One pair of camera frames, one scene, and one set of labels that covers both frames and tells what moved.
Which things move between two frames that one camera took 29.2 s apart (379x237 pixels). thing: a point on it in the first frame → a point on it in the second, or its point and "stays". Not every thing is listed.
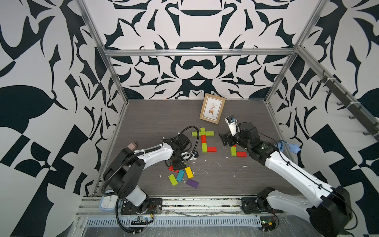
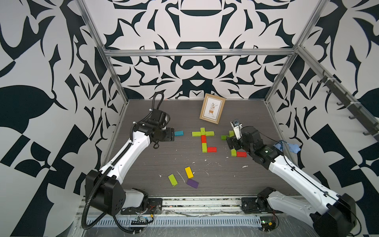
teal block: x=180 y=175 → x=178 y=133
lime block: x=203 y=132 stays
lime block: x=209 y=133 stays
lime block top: x=194 y=134 stays
